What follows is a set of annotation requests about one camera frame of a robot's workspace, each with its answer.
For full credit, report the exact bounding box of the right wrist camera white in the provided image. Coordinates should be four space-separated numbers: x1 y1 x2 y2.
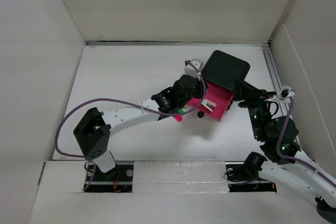
278 85 296 103

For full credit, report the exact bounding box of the pink highlighter marker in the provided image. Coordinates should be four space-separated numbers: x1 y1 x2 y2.
174 115 183 122

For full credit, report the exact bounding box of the black drawer organizer box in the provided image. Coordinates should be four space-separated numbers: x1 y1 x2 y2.
201 50 250 91

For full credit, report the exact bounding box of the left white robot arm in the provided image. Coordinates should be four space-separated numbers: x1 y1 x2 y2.
73 74 208 180

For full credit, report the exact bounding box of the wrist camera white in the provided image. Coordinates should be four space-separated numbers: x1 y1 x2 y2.
278 85 296 103
184 59 204 78

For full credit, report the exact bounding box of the pink drawer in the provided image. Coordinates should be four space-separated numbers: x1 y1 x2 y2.
197 80 233 122

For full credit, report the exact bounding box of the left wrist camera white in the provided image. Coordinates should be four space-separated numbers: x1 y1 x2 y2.
184 59 204 78

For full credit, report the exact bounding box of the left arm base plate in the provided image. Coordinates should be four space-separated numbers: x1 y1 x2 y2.
83 162 134 193

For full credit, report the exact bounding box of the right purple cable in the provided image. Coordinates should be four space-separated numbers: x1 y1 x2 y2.
277 95 336 180

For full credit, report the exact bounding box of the aluminium rail back edge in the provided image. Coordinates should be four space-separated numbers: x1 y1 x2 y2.
86 41 269 47

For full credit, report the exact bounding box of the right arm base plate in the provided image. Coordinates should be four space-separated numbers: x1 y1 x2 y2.
223 162 277 193

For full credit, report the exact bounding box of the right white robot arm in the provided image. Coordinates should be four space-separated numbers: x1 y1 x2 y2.
227 80 335 223

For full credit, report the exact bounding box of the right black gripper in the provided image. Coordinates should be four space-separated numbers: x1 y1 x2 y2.
232 78 275 140

